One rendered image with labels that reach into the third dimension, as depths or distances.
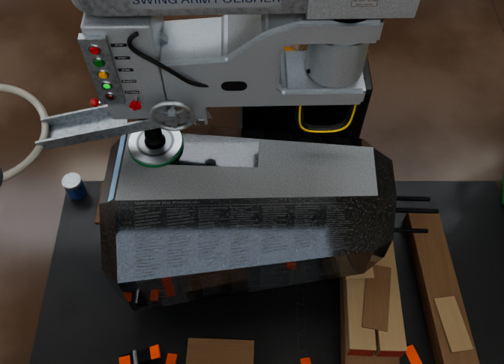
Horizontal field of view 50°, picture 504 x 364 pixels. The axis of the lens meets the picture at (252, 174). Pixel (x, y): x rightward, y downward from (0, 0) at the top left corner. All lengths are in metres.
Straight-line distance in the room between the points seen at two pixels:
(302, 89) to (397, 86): 1.83
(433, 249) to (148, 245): 1.44
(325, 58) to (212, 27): 0.37
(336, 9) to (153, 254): 1.15
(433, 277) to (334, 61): 1.40
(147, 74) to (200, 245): 0.72
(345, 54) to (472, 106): 2.02
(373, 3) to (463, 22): 2.64
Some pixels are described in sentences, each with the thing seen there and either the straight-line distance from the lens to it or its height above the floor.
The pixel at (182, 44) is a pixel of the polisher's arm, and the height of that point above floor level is 1.39.
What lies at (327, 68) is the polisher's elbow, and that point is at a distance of 1.75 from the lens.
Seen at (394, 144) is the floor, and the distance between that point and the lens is 3.30.
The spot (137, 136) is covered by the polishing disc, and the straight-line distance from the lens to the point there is 2.21.
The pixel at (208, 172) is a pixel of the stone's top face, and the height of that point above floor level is 0.82.
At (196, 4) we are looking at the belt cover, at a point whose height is 1.61.
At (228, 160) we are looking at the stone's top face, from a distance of 2.13.
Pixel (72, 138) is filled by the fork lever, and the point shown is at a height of 0.96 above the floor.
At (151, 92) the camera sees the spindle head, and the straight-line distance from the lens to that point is 1.79.
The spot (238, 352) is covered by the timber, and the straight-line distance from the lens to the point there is 2.53.
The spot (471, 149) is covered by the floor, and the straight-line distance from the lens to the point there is 3.42.
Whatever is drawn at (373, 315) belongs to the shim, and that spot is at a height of 0.26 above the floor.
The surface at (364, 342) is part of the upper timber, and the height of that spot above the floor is 0.25.
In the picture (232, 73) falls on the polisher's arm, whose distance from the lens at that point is 1.72.
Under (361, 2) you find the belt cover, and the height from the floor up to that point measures 1.63.
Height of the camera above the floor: 2.59
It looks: 58 degrees down
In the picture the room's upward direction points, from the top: straight up
